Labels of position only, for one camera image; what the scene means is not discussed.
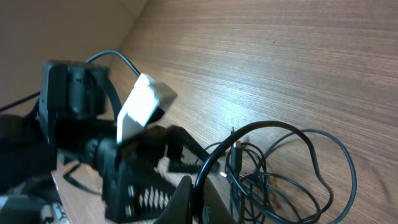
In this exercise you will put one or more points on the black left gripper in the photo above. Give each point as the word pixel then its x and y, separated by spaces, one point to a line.
pixel 132 188

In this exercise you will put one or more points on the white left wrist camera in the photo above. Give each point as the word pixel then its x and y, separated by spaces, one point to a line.
pixel 146 104

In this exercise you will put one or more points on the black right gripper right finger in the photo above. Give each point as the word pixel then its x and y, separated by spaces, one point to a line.
pixel 214 210

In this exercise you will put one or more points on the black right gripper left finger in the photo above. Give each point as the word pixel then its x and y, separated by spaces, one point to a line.
pixel 178 209

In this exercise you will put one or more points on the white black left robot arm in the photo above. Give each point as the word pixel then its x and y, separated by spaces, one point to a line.
pixel 78 114

